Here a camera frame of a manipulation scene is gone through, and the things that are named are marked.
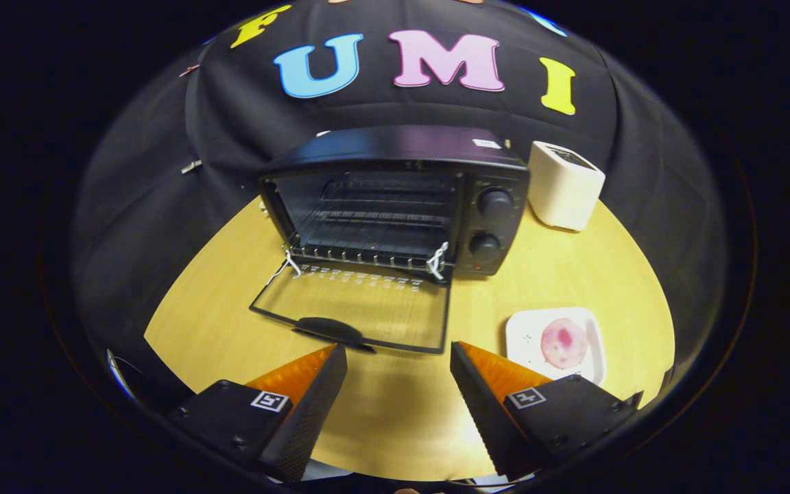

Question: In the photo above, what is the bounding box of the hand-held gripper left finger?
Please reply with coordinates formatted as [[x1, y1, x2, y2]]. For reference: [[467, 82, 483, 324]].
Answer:
[[165, 343, 348, 483]]

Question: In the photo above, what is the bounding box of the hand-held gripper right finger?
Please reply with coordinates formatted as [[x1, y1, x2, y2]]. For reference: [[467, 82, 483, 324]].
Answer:
[[450, 340, 645, 481]]

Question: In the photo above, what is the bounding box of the white rectangular plate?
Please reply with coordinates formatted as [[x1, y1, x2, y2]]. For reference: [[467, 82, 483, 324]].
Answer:
[[505, 307, 607, 386]]

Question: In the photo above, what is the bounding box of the pink round food slice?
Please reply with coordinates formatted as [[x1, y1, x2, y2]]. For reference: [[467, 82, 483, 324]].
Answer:
[[540, 318, 589, 371]]

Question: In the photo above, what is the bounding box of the black toaster oven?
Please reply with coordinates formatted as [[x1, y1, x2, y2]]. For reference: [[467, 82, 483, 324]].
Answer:
[[249, 125, 530, 356]]

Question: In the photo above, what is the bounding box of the white bread toaster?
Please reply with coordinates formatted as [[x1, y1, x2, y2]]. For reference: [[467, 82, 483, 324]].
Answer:
[[527, 141, 606, 232]]

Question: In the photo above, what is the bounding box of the white string tie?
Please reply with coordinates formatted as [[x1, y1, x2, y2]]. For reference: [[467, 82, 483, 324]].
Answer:
[[266, 250, 302, 285], [427, 242, 450, 281]]

